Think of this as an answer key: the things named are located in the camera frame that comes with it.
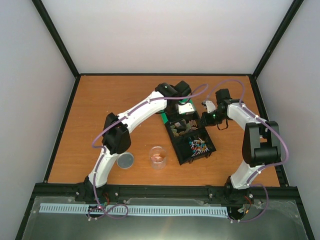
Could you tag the silver jar lid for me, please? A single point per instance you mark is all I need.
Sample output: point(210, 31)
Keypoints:
point(125, 160)

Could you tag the black popsicle candy bin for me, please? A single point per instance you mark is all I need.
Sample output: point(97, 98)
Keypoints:
point(185, 128)

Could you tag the green candy bin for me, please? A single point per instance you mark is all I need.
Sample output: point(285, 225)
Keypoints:
point(175, 119)

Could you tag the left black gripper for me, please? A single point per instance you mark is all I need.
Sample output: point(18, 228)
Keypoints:
point(179, 121)

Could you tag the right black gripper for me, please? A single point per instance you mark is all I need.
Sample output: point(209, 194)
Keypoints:
point(205, 121)

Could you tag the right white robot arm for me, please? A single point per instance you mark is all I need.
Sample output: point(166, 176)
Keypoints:
point(260, 146)

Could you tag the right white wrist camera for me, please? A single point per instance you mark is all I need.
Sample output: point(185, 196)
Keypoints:
point(209, 106)

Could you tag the black lollipop candy bin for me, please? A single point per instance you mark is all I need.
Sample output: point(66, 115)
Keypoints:
point(189, 148)

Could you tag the clear plastic jar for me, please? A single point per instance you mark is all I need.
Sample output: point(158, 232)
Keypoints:
point(158, 157)

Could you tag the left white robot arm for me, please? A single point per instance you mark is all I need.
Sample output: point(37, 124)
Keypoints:
point(115, 138)

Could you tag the light blue cable duct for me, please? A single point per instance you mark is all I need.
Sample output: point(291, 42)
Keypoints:
point(135, 210)

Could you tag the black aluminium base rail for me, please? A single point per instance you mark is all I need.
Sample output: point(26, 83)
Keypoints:
point(160, 192)

